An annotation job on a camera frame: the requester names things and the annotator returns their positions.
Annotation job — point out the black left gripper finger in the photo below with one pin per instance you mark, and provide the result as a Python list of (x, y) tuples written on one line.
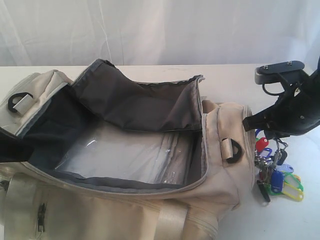
[(13, 149)]

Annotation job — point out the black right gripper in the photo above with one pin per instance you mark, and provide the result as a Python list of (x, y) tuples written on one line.
[(296, 111)]

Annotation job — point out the colourful key tag bunch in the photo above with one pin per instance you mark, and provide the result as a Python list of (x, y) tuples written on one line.
[(275, 177)]

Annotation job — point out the cream fabric duffel bag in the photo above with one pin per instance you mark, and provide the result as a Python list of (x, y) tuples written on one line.
[(49, 112)]

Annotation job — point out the clear plastic bag package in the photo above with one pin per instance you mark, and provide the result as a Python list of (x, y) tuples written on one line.
[(149, 157)]

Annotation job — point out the white draped cloth background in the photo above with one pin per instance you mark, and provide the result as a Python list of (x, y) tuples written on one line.
[(158, 32)]

